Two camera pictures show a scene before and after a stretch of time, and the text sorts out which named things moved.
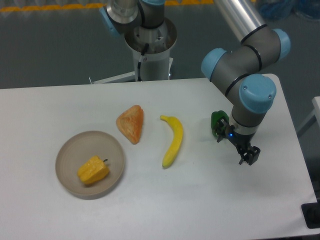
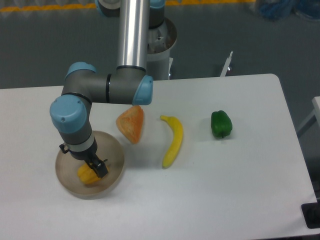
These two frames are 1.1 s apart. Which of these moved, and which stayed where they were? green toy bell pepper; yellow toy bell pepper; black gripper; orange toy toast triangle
Moved: black gripper
Stayed: yellow toy bell pepper; green toy bell pepper; orange toy toast triangle
